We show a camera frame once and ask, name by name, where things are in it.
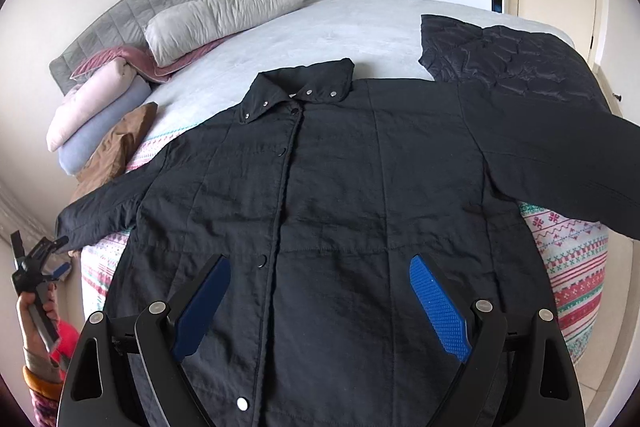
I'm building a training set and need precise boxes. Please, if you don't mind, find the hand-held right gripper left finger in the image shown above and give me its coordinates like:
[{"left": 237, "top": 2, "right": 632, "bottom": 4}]
[{"left": 56, "top": 254, "right": 232, "bottom": 427}]

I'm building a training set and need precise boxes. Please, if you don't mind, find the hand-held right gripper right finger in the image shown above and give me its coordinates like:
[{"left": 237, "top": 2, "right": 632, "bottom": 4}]
[{"left": 409, "top": 254, "right": 586, "bottom": 427}]

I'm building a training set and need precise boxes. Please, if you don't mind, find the black snap-button jacket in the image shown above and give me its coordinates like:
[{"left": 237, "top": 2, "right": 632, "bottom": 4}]
[{"left": 54, "top": 57, "right": 640, "bottom": 427}]

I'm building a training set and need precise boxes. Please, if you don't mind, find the person's left hand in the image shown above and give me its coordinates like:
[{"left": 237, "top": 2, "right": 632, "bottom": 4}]
[{"left": 16, "top": 288, "right": 62, "bottom": 358}]

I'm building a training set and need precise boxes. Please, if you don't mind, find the red cloth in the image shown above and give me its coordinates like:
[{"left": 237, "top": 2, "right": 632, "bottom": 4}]
[{"left": 50, "top": 319, "right": 81, "bottom": 365}]

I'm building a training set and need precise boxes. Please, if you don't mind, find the brown cloth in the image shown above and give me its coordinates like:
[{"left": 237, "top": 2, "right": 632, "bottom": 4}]
[{"left": 70, "top": 102, "right": 159, "bottom": 205}]

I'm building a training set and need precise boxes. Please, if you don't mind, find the lavender folded pillow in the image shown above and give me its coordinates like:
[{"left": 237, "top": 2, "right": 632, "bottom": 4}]
[{"left": 57, "top": 79, "right": 153, "bottom": 175}]

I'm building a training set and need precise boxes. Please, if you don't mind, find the patterned knit-print blanket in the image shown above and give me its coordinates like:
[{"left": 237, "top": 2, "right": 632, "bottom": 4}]
[{"left": 80, "top": 117, "right": 611, "bottom": 368}]

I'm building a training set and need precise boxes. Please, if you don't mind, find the light pink folded pillow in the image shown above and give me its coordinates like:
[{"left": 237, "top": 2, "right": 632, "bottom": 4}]
[{"left": 46, "top": 58, "right": 138, "bottom": 152}]

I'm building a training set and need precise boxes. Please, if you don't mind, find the grey padded headboard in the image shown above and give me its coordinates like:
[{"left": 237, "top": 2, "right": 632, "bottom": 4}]
[{"left": 48, "top": 0, "right": 276, "bottom": 98}]

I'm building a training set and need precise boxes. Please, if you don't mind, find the black quilted jacket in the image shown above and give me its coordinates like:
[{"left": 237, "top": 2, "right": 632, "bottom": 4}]
[{"left": 419, "top": 13, "right": 613, "bottom": 114}]

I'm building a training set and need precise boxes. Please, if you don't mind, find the white pillow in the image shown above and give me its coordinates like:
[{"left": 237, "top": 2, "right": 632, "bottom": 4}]
[{"left": 145, "top": 0, "right": 303, "bottom": 68}]

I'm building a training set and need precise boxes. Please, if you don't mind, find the grey bedspread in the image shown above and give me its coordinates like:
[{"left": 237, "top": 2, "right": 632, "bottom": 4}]
[{"left": 142, "top": 0, "right": 576, "bottom": 142}]

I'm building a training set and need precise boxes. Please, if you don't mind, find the white cabinet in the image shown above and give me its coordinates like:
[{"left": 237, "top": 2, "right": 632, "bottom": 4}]
[{"left": 591, "top": 0, "right": 640, "bottom": 128}]

